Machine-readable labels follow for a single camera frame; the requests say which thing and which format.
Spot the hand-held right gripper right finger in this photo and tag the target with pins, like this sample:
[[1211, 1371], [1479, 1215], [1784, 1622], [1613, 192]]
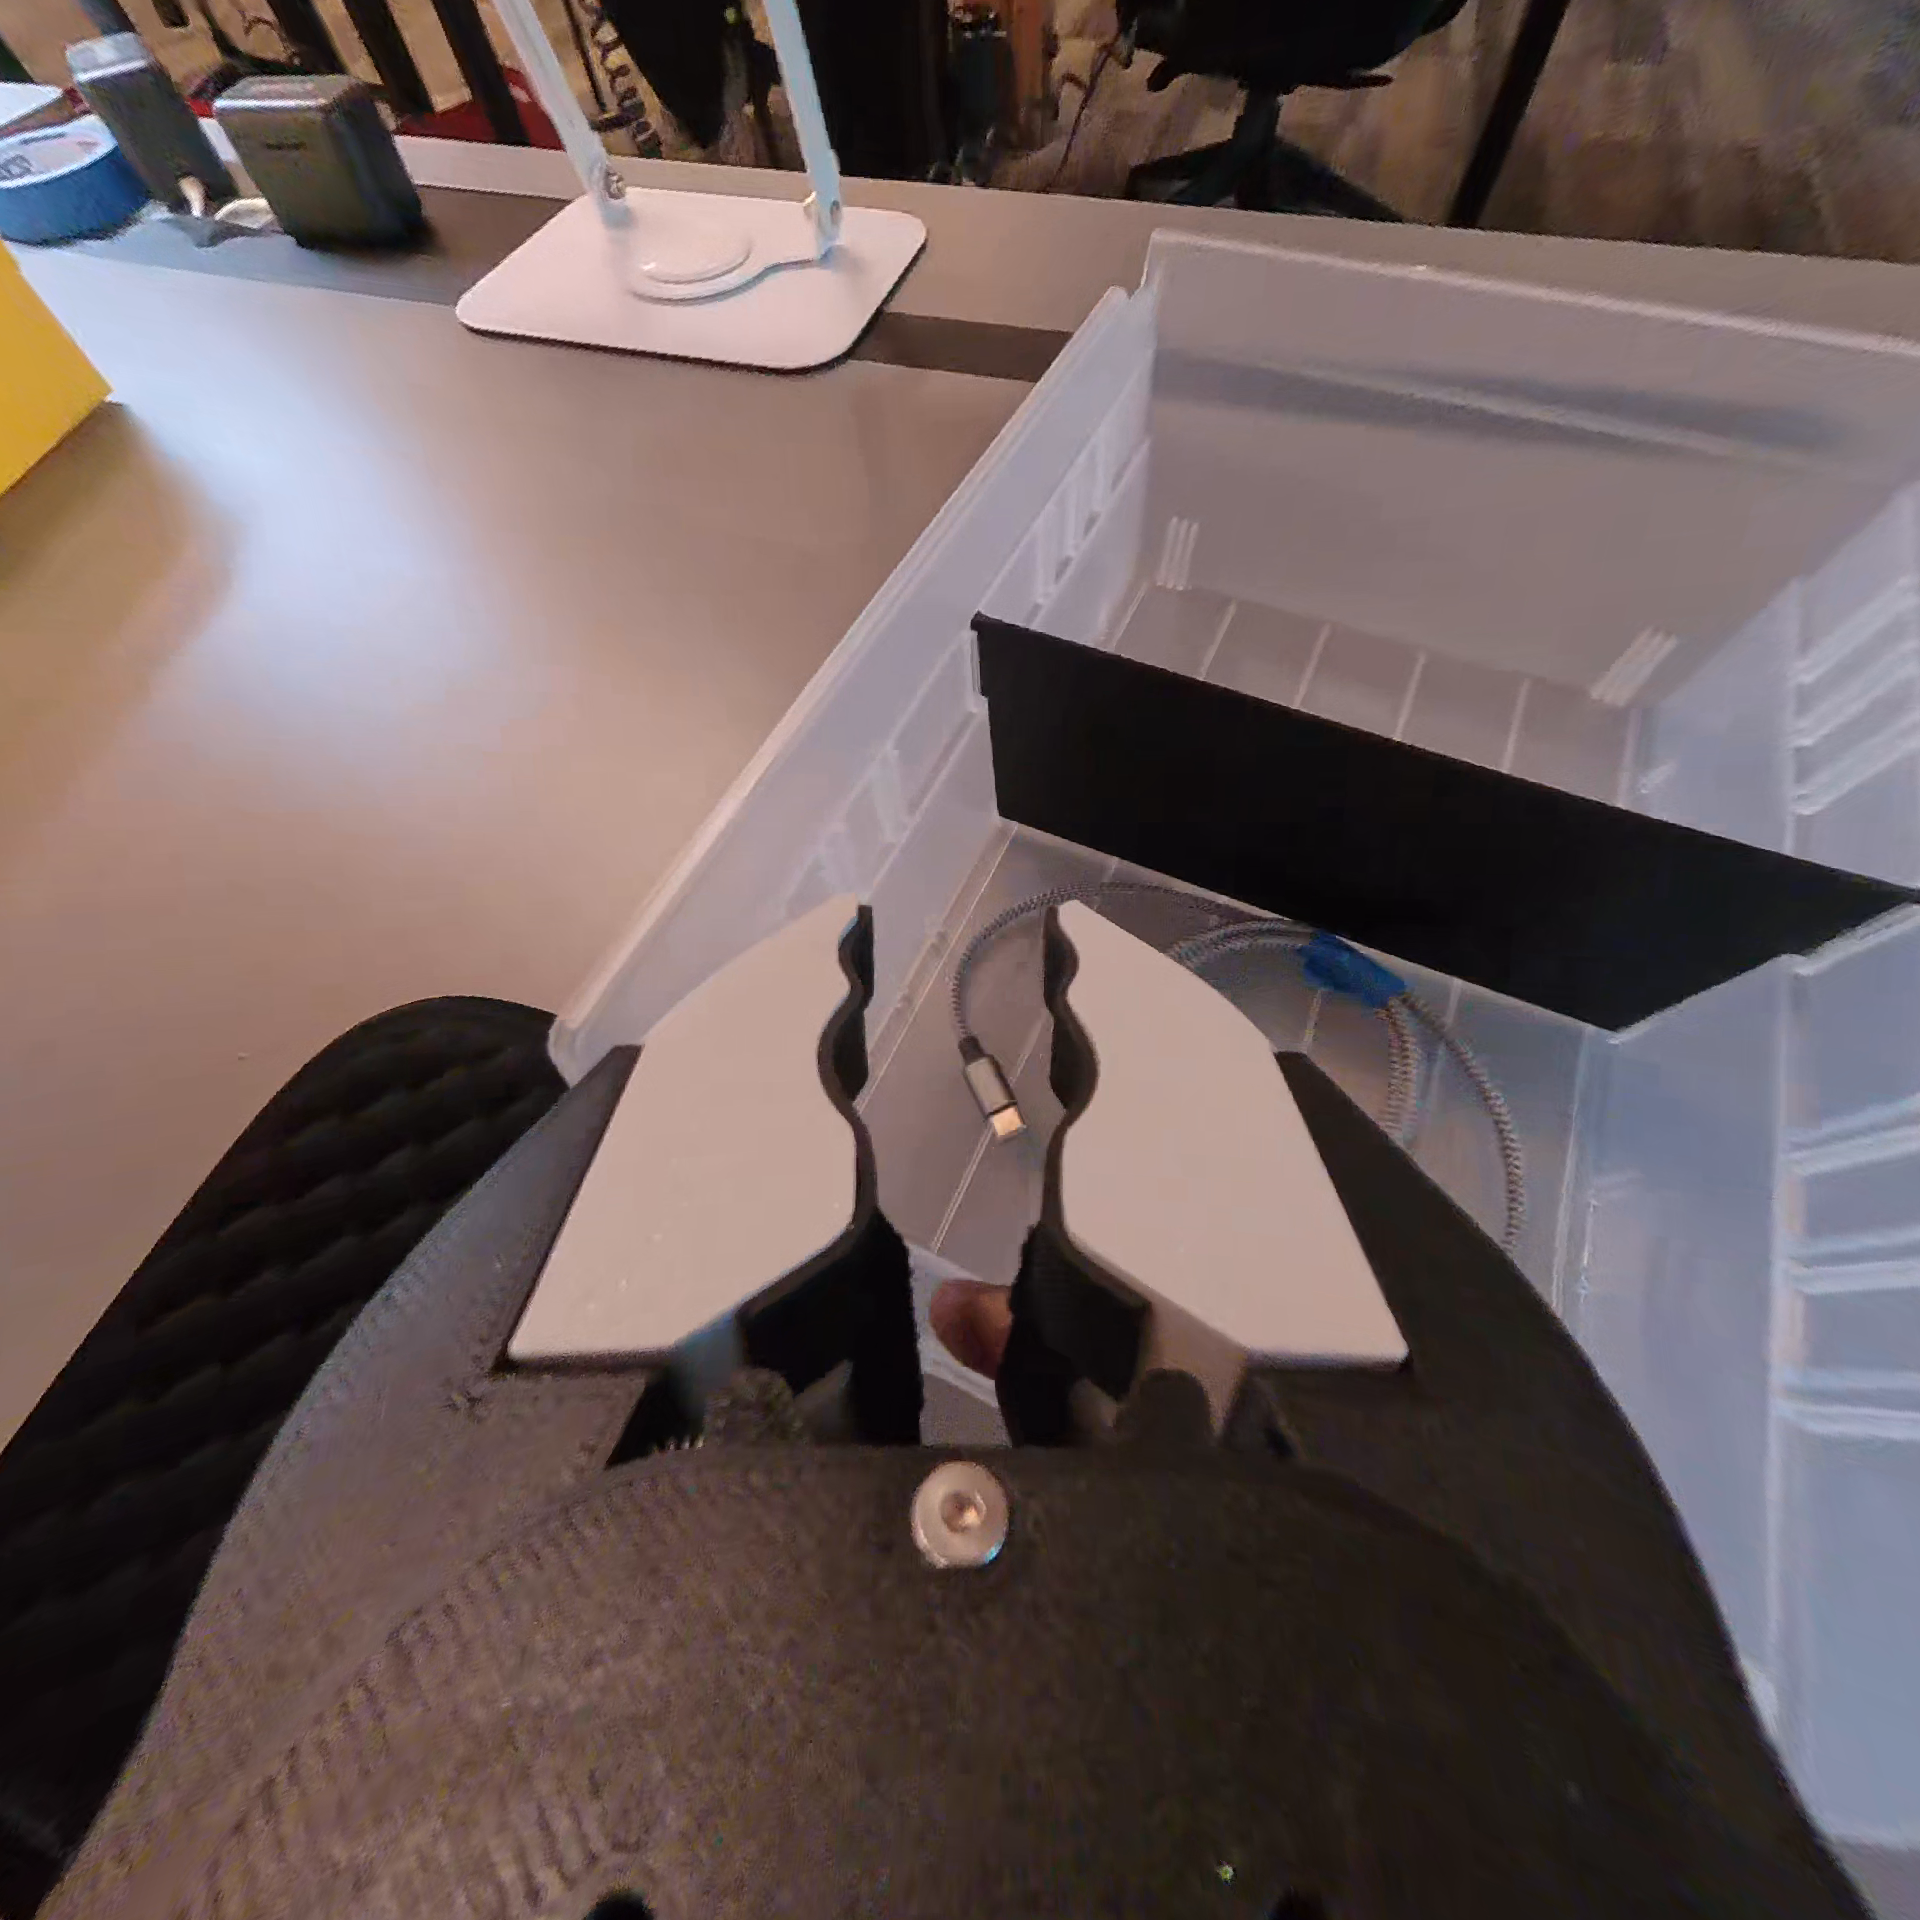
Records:
[[1200, 1171]]

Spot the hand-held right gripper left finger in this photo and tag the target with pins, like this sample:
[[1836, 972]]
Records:
[[706, 1156]]

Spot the clear plastic bin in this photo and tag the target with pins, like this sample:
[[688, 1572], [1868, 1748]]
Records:
[[1350, 452]]

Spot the yellow plastic bin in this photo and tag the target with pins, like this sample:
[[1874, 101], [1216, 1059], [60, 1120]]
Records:
[[37, 375]]

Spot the person's right hand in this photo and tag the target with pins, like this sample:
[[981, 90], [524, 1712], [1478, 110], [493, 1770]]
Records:
[[967, 1328]]

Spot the black bin divider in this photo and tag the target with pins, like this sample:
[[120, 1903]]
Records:
[[1350, 811]]

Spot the black textured wrist rest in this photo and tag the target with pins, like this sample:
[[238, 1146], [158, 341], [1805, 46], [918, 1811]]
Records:
[[182, 1276]]

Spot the white document stand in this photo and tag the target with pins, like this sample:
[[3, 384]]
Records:
[[691, 285]]

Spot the black office chair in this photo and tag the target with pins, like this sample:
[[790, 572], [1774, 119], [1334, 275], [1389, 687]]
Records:
[[1276, 119]]

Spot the large dark power adapter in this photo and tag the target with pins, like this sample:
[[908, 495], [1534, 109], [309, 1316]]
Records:
[[323, 166]]

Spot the blue tape roll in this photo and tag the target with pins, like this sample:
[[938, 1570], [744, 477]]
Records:
[[60, 182]]

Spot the small grey power adapter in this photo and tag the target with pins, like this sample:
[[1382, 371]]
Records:
[[143, 114]]

